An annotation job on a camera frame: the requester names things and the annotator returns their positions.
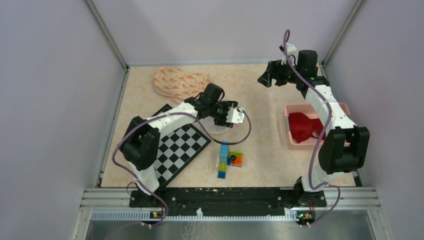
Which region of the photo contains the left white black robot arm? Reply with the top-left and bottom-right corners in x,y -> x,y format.
116,83 -> 246,207

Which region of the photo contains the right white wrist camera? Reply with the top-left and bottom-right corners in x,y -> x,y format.
279,42 -> 298,66

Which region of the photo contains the pink plastic basket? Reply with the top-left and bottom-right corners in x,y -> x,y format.
283,102 -> 352,151

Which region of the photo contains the black white checkerboard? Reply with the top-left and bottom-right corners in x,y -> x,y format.
153,123 -> 211,189

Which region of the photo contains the colourful toy block stack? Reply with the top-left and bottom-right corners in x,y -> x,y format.
216,144 -> 244,179

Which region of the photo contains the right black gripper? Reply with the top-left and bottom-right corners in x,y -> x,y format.
256,57 -> 301,89

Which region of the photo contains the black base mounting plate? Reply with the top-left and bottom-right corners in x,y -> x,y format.
129,187 -> 327,218

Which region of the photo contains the white pink mesh laundry bag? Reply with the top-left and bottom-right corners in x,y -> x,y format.
200,117 -> 230,135

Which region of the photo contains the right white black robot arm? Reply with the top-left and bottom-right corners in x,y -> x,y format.
257,46 -> 370,206

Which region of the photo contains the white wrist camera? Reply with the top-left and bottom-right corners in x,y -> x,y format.
226,107 -> 245,124
279,42 -> 298,66

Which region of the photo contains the red bra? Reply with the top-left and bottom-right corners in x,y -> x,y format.
288,112 -> 326,143

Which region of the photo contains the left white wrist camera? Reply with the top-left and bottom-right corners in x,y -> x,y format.
226,107 -> 245,124

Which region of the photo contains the aluminium frame rail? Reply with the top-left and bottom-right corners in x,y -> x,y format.
80,187 -> 381,222

